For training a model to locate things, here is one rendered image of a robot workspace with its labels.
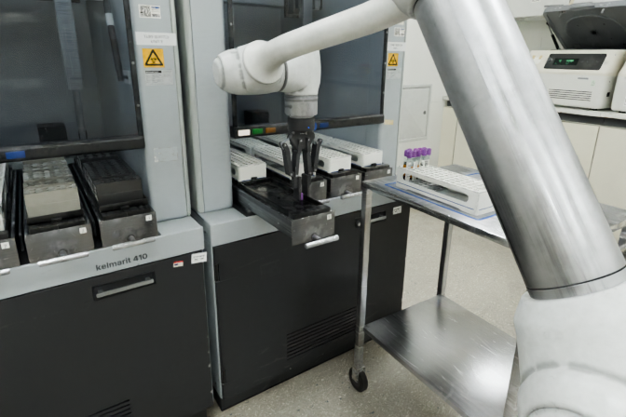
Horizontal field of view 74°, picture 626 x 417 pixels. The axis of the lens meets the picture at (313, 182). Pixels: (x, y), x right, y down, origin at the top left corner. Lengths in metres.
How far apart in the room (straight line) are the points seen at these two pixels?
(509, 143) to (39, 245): 1.00
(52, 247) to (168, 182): 0.32
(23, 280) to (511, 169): 1.05
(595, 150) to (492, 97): 2.62
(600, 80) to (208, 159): 2.45
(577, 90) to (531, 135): 2.64
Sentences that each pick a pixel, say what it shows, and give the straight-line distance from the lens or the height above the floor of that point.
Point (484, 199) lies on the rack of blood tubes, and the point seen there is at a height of 0.86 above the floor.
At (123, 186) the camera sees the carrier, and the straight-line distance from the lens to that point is 1.21.
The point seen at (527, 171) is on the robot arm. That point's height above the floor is 1.09.
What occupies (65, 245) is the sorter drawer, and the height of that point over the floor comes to 0.76.
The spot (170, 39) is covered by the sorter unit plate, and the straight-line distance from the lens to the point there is 1.21.
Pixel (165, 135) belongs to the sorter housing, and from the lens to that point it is 1.22.
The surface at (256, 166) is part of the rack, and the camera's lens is 1.35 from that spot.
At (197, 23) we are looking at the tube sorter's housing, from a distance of 1.23.
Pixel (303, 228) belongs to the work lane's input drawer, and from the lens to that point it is 1.07.
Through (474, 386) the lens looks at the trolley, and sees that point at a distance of 1.43.
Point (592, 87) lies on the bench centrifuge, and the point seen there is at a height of 1.04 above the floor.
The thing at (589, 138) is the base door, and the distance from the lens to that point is 3.11.
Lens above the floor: 1.20
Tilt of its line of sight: 17 degrees down
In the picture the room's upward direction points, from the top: 1 degrees clockwise
